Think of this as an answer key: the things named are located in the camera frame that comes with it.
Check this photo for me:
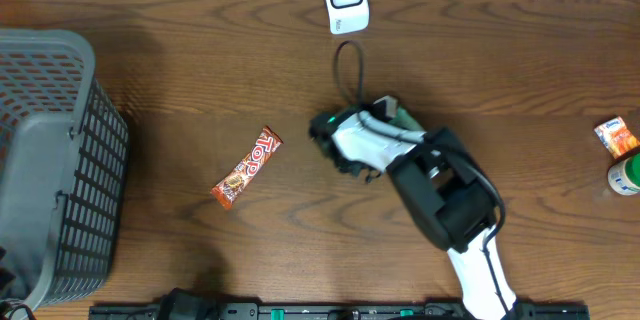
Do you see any teal wet wipes pack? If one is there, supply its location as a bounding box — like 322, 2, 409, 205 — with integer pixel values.
389, 106, 425, 132

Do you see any red Top chocolate bar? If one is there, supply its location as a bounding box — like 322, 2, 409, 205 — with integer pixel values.
211, 126, 283, 210

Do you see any orange Kleenex tissue pack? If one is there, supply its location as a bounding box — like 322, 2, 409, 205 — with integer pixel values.
594, 117, 639, 159

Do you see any green lid jar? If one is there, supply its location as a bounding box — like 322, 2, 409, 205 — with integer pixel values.
607, 155, 640, 196

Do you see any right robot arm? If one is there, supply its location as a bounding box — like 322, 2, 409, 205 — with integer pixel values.
309, 105, 516, 319

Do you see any grey plastic basket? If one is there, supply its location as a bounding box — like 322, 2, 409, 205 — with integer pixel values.
1, 29, 130, 319

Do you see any black mounting rail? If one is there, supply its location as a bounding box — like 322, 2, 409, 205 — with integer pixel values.
89, 301, 591, 320

